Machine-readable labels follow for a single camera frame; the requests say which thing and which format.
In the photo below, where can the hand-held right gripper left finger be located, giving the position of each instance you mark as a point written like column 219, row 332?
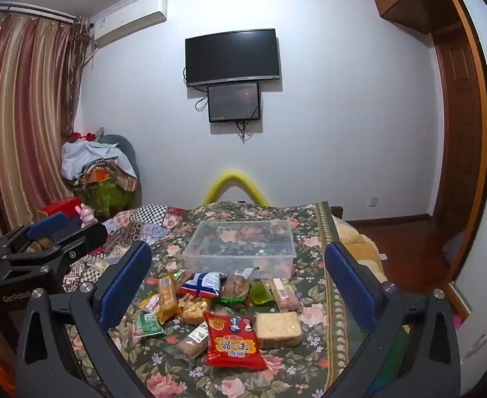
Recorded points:
column 125, row 284

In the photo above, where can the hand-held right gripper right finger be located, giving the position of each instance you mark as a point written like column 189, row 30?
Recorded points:
column 349, row 284

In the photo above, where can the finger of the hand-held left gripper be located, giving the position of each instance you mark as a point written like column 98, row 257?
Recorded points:
column 52, row 224
column 90, row 238

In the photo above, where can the orange cracker packet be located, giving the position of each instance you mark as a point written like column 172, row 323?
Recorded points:
column 167, row 298

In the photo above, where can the green snack packet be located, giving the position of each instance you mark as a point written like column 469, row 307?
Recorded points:
column 147, row 325

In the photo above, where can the pink wafer packet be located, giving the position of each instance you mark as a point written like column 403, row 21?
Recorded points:
column 285, row 296

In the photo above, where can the blue white striped snack bag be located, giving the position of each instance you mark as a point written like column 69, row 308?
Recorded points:
column 202, row 285

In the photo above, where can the toast bread packet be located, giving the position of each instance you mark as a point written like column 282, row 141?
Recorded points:
column 278, row 329

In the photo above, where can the brown cake packet white label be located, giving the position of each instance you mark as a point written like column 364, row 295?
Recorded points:
column 189, row 344

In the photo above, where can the clear plastic box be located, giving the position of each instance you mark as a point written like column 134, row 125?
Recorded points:
column 210, row 257

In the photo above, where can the brown cookie packet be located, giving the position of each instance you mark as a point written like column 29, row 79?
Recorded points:
column 235, row 286

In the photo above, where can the red snack bag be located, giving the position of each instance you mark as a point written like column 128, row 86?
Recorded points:
column 235, row 344

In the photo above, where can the red box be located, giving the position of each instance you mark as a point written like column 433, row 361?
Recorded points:
column 59, row 207

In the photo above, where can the pink plush toy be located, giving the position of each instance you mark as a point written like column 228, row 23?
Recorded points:
column 86, row 215

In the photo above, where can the small yellow snack packet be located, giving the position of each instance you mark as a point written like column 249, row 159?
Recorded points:
column 150, row 302

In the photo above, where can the yellow bedding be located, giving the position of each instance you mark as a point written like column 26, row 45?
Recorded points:
column 357, row 240

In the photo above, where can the patchwork quilt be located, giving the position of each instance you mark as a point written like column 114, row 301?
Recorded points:
column 152, row 219

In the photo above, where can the golden cookie packet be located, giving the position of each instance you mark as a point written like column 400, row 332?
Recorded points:
column 193, row 311

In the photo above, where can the pile of clothes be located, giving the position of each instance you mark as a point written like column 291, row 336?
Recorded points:
column 86, row 157

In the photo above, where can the green jelly packet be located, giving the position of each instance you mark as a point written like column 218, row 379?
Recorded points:
column 261, row 292

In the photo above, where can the grey-green chair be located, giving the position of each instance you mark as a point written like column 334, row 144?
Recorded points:
column 123, row 149

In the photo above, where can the dark floral tablecloth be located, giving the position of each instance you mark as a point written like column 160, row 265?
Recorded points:
column 268, row 365

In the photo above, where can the striped brown curtain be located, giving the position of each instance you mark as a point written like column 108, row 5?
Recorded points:
column 28, row 112

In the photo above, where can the yellow foam tube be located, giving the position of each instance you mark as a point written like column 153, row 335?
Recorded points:
column 229, row 173

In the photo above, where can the wooden door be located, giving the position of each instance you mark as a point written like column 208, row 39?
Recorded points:
column 459, row 132

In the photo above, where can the curtain rod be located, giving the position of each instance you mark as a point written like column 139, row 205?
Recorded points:
column 32, row 11

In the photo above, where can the white air conditioner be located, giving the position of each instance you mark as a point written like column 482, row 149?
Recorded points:
column 131, row 20

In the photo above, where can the white wall outlet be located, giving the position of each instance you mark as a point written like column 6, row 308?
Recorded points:
column 373, row 202

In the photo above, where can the small black wall monitor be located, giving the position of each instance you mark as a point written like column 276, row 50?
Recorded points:
column 233, row 101

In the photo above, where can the large black wall monitor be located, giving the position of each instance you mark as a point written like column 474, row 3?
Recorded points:
column 231, row 56

